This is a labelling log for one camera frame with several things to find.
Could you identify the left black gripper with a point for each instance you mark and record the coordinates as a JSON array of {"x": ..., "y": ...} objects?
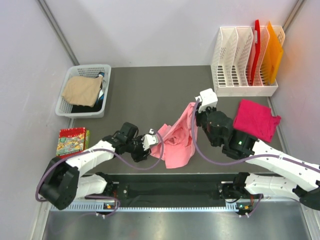
[{"x": 142, "y": 154}]

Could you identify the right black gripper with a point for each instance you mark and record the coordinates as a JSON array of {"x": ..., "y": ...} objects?
[{"x": 199, "y": 114}]

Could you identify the light pink t shirt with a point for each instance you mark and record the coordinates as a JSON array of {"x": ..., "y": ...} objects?
[{"x": 178, "y": 141}]

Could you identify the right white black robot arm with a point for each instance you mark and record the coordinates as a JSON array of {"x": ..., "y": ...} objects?
[{"x": 293, "y": 178}]

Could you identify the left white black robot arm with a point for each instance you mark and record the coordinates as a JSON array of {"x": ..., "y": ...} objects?
[{"x": 65, "y": 179}]

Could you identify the folded magenta t shirt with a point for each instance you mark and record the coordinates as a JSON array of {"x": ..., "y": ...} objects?
[{"x": 256, "y": 120}]

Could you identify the red colourful book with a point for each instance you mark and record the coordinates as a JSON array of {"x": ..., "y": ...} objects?
[{"x": 72, "y": 141}]

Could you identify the white mesh file organizer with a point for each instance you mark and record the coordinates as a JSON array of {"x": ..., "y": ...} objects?
[{"x": 229, "y": 65}]

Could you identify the dark clothes in basket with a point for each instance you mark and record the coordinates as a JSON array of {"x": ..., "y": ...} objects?
[{"x": 99, "y": 101}]

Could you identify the white plastic laundry basket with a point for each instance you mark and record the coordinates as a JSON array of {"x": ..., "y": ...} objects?
[{"x": 65, "y": 109}]

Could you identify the beige folded t shirt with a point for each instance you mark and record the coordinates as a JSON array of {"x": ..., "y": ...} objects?
[{"x": 82, "y": 91}]

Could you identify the orange plastic folder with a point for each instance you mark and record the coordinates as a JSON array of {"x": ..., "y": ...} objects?
[{"x": 272, "y": 57}]

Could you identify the red plastic folder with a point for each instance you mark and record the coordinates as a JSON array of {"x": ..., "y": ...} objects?
[{"x": 257, "y": 49}]

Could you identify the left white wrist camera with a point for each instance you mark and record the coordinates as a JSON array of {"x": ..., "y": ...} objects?
[{"x": 150, "y": 140}]

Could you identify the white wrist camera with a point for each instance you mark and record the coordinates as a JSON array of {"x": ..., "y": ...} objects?
[
  {"x": 206, "y": 98},
  {"x": 150, "y": 140}
]

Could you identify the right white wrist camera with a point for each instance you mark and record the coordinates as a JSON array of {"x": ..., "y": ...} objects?
[{"x": 206, "y": 98}]

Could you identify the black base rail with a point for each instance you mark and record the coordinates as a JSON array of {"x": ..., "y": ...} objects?
[{"x": 172, "y": 190}]

